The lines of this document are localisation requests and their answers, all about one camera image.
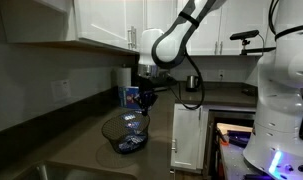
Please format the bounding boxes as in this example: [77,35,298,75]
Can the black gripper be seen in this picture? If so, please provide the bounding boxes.
[136,75,159,117]

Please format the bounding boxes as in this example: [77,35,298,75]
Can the black wire mesh basket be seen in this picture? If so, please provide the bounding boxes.
[101,111,151,155]

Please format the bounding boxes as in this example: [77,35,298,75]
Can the blue cardboard box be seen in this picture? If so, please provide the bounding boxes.
[117,85,141,109]

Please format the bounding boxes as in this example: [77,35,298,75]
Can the white paper towel roll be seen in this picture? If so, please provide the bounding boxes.
[115,66,133,89]

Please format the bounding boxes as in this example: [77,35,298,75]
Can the white lower cabinet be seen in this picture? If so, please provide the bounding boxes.
[170,102,209,173]

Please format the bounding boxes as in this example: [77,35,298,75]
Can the white cabinet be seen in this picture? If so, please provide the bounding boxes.
[0,0,146,55]
[170,102,209,173]
[175,0,276,57]

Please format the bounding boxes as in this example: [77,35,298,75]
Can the steel electric kettle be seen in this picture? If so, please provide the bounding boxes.
[185,74,201,93]

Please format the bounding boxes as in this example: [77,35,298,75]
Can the black kitchen appliance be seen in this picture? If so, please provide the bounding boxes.
[203,109,258,180]

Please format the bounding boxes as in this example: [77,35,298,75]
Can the wooden board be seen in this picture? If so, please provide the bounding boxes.
[216,122,254,136]

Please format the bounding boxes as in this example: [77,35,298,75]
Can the white upper cabinet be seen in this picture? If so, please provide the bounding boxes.
[175,0,276,57]
[0,0,146,55]

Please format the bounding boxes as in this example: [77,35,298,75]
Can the kitchen sink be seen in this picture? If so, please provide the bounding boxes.
[10,161,137,180]

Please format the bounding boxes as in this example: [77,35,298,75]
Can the metal robot mounting table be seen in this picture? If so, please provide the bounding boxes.
[218,141,303,180]

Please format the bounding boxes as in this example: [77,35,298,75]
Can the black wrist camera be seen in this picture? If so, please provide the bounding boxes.
[154,73,179,93]

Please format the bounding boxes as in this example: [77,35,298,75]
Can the silver lower cabinet handle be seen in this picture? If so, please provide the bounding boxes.
[171,137,178,155]

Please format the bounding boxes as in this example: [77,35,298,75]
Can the black hanging robot cable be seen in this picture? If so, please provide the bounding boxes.
[175,49,206,111]

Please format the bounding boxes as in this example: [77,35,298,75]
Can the orange handled tool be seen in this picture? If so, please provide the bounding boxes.
[218,130,230,147]

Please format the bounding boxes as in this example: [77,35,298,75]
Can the white wall switch plate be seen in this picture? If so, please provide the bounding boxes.
[50,78,72,103]

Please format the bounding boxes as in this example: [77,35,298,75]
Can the black camera stand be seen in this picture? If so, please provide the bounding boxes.
[238,39,277,57]

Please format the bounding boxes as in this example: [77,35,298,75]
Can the black camera on stand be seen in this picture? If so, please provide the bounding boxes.
[229,29,261,42]

